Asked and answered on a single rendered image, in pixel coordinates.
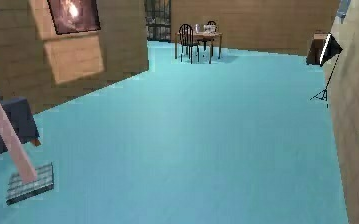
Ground brown wooden dining table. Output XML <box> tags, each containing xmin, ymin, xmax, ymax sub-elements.
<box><xmin>174</xmin><ymin>30</ymin><xmax>223</xmax><ymax>65</ymax></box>

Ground black tripod studio lamp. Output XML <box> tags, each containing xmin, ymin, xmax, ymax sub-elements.
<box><xmin>309</xmin><ymin>32</ymin><xmax>344</xmax><ymax>109</ymax></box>

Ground black spindle-back chair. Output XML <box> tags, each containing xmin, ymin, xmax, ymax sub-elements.
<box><xmin>178</xmin><ymin>23</ymin><xmax>200</xmax><ymax>65</ymax></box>
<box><xmin>201</xmin><ymin>20</ymin><xmax>218</xmax><ymax>52</ymax></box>

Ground dark blue sofa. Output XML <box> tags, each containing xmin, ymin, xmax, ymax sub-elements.
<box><xmin>0</xmin><ymin>96</ymin><xmax>42</xmax><ymax>160</ymax></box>

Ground white dishes on table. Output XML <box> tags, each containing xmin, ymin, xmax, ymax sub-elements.
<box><xmin>203</xmin><ymin>24</ymin><xmax>218</xmax><ymax>35</ymax></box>

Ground dark brown side table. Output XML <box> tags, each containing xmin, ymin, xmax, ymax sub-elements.
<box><xmin>305</xmin><ymin>31</ymin><xmax>329</xmax><ymax>66</ymax></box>

